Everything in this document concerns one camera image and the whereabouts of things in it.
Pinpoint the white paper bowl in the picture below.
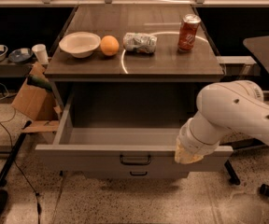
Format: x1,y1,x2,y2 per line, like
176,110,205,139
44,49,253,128
59,32,101,59

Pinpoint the brown cardboard box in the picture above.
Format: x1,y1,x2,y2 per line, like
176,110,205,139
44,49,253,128
11,63,61,133

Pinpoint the black pole on floor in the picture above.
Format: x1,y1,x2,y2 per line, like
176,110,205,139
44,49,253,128
0,120,32,188

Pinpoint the black stand leg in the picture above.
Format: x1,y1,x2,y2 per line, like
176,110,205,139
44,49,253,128
224,138,264,186

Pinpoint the grey drawer cabinet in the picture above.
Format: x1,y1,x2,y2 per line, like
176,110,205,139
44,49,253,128
46,5,223,128

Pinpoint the blue bowl right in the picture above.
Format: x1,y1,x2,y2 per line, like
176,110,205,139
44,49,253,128
8,48,34,64

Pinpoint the grey top drawer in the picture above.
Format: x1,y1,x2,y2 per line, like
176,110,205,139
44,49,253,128
35,92,233,173

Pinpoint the orange fruit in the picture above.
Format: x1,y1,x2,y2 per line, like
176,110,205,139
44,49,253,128
100,35,120,56

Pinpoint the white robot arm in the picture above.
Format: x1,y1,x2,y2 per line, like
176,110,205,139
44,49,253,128
175,80,269,164

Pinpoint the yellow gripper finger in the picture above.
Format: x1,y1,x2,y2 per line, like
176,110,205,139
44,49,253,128
175,139,204,164

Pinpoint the white paper cup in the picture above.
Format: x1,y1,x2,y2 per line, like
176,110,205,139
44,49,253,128
32,44,49,64

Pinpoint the grey drawer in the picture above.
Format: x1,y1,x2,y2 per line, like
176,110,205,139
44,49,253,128
35,92,233,173
83,170,191,180

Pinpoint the grey bottom drawer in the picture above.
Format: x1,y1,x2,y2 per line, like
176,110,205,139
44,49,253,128
83,170,191,180

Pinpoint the green bottle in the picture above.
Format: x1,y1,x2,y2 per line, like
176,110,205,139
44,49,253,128
27,75,52,91

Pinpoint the black floor cable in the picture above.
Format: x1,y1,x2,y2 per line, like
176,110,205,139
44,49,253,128
0,105,43,224

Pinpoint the red soda can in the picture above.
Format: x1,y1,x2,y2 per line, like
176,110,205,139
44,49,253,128
177,14,201,51

